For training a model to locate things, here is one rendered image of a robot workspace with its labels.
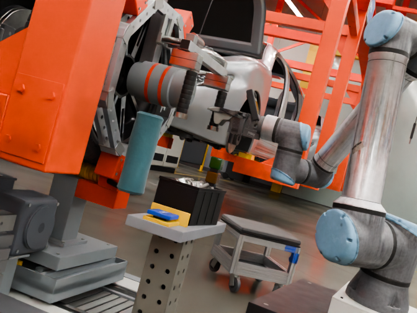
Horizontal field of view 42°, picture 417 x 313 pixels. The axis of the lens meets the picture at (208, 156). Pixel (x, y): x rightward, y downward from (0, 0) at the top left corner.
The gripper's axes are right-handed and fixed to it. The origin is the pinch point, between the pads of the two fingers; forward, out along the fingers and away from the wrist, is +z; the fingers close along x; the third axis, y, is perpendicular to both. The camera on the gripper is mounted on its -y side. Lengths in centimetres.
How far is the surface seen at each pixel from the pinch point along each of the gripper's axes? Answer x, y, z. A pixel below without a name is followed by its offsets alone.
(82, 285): -23, 71, 21
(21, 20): -21, -13, 74
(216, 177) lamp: -13.1, 23.6, -12.0
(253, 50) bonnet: 321, -89, 83
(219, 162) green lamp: -13.2, 18.2, -11.8
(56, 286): -40, 68, 21
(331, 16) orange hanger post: 345, -142, 22
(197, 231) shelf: -40, 39, -19
